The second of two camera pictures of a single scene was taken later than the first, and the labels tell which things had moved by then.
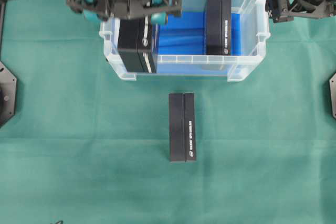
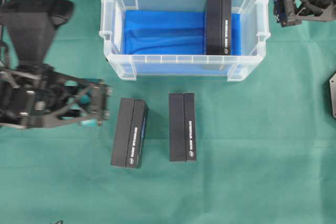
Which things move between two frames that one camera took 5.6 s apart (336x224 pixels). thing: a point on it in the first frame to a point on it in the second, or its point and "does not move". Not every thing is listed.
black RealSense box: [218, 24] does not move
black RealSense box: [135, 47] to [129, 132]
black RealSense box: [181, 107] does not move
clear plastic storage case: [220, 33] does not move
